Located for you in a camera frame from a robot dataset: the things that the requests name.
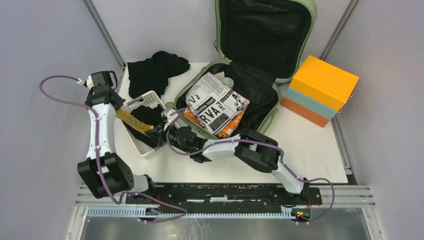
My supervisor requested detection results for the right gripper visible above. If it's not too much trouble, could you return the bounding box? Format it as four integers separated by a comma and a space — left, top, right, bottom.
145, 121, 191, 154

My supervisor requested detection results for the white plastic basket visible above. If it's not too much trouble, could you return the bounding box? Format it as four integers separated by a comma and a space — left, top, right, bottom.
122, 90, 168, 160

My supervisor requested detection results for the orange white garment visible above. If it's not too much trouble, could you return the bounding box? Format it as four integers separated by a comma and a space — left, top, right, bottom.
184, 105, 246, 138

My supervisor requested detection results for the yellow black garment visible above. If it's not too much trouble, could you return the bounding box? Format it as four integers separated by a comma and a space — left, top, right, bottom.
116, 109, 154, 135

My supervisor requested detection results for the black white newspaper-print garment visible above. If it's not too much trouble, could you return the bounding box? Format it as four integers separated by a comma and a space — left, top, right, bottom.
185, 72, 250, 136

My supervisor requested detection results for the green hard-shell suitcase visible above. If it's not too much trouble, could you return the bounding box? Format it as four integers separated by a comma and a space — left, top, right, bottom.
170, 0, 318, 134

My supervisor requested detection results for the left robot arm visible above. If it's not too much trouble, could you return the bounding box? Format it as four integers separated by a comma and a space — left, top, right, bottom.
77, 71, 154, 199

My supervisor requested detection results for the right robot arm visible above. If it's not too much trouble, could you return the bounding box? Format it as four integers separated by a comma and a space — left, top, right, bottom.
146, 125, 309, 204

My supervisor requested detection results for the black cloth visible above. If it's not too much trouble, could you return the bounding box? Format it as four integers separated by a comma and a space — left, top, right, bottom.
127, 51, 191, 99

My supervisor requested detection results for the round pale green jar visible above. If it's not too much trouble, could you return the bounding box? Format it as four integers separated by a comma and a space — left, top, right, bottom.
222, 77, 234, 89

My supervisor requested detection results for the orange blue stacked box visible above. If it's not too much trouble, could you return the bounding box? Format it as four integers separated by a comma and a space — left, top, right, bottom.
281, 55, 359, 128

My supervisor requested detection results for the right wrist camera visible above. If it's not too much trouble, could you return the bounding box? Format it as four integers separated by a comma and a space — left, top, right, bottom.
161, 108, 180, 130

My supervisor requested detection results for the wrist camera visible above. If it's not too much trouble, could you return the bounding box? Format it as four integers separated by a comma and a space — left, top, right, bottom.
83, 75, 94, 89
161, 108, 180, 130

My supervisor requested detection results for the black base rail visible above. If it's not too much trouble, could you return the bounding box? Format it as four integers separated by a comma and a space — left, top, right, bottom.
76, 181, 375, 221

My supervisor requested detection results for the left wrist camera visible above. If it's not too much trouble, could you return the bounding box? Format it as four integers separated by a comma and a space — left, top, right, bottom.
83, 75, 94, 89

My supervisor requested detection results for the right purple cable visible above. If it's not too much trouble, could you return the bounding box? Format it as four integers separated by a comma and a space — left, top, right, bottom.
165, 108, 335, 224

